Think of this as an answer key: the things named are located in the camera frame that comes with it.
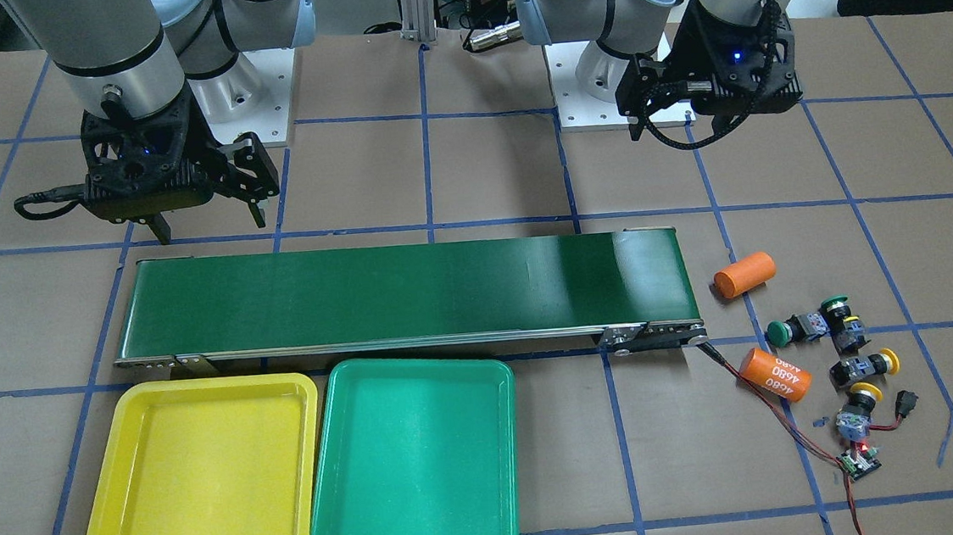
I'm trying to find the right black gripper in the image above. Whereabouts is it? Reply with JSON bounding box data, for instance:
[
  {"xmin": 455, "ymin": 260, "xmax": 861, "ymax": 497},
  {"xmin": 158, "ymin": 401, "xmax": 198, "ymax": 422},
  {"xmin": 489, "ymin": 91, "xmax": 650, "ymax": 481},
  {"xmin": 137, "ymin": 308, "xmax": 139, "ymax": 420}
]
[{"xmin": 80, "ymin": 85, "xmax": 279, "ymax": 246}]

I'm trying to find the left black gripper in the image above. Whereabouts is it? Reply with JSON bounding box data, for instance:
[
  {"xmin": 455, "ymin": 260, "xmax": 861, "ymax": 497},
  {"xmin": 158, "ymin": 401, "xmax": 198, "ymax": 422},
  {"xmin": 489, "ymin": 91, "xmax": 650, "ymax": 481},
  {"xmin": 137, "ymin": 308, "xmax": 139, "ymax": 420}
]
[{"xmin": 616, "ymin": 2, "xmax": 804, "ymax": 120}]

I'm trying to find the plain orange cylinder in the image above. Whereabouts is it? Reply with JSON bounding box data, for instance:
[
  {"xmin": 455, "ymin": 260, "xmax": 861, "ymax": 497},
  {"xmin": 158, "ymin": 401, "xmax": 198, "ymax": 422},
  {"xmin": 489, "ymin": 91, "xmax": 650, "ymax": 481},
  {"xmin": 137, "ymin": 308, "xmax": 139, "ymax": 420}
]
[{"xmin": 712, "ymin": 250, "xmax": 777, "ymax": 299}]

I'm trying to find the orange cylinder marked 4680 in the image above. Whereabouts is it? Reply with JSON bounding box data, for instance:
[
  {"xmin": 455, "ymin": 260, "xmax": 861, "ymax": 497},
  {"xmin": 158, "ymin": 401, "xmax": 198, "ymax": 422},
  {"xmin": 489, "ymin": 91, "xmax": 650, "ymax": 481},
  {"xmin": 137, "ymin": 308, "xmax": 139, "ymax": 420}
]
[{"xmin": 739, "ymin": 348, "xmax": 813, "ymax": 403}]

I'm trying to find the yellow push button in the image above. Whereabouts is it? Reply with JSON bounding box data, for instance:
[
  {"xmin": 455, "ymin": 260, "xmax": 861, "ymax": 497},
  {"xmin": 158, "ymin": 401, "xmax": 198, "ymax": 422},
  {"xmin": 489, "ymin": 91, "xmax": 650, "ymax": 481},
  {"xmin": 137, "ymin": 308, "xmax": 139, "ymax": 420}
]
[
  {"xmin": 833, "ymin": 382, "xmax": 883, "ymax": 443},
  {"xmin": 828, "ymin": 348, "xmax": 901, "ymax": 389}
]

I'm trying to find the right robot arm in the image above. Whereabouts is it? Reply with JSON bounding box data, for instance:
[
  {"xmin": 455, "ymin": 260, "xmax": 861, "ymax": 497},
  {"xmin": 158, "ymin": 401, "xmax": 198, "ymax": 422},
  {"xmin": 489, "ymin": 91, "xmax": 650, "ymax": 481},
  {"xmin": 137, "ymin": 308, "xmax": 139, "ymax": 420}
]
[{"xmin": 4, "ymin": 0, "xmax": 317, "ymax": 244}]

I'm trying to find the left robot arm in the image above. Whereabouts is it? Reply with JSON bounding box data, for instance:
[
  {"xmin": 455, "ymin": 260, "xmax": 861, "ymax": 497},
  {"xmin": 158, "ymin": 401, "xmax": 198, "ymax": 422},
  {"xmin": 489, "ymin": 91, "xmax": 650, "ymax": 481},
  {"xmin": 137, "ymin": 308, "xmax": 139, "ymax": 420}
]
[{"xmin": 514, "ymin": 0, "xmax": 804, "ymax": 130}]

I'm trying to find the green conveyor belt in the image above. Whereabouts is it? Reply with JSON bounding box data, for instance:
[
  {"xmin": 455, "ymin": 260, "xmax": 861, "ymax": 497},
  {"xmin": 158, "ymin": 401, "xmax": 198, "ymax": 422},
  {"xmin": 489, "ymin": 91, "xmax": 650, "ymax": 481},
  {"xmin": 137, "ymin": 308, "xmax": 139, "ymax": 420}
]
[{"xmin": 115, "ymin": 227, "xmax": 706, "ymax": 370}]

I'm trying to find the green push button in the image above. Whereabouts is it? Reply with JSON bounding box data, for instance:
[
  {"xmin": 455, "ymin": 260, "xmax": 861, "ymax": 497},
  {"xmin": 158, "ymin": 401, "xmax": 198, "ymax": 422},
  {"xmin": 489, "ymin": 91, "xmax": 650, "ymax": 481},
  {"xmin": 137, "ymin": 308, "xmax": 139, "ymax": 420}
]
[
  {"xmin": 766, "ymin": 311, "xmax": 830, "ymax": 348},
  {"xmin": 819, "ymin": 296, "xmax": 868, "ymax": 356}
]

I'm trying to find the yellow plastic tray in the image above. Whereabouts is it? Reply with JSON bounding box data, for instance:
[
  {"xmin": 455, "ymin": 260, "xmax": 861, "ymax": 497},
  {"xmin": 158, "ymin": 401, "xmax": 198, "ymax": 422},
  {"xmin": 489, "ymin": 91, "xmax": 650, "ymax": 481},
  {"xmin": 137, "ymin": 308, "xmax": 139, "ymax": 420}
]
[{"xmin": 86, "ymin": 374, "xmax": 320, "ymax": 535}]

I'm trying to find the green plastic tray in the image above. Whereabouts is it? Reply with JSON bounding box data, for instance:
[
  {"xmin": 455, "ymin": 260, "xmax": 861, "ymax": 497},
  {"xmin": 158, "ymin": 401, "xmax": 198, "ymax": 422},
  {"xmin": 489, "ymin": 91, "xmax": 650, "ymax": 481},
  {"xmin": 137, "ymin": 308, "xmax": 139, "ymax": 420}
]
[{"xmin": 311, "ymin": 358, "xmax": 520, "ymax": 535}]

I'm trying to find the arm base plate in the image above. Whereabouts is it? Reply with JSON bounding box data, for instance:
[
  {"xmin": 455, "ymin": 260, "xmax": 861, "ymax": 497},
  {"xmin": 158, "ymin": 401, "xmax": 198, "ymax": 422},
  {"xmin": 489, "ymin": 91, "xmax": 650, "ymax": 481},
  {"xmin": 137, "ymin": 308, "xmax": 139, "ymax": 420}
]
[
  {"xmin": 187, "ymin": 48, "xmax": 297, "ymax": 148},
  {"xmin": 543, "ymin": 41, "xmax": 635, "ymax": 131}
]

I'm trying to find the black inline switch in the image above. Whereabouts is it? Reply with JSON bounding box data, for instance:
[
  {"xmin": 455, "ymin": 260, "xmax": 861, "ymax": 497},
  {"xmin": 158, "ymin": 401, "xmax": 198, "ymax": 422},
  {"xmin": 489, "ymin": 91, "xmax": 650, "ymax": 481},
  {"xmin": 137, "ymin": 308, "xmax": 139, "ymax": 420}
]
[{"xmin": 893, "ymin": 389, "xmax": 919, "ymax": 423}]

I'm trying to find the red black power cable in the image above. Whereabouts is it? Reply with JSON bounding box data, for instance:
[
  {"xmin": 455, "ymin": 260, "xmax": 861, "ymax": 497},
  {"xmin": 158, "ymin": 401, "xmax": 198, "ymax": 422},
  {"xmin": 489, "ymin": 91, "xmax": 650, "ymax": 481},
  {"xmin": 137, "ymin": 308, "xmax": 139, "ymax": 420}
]
[{"xmin": 695, "ymin": 330, "xmax": 868, "ymax": 535}]

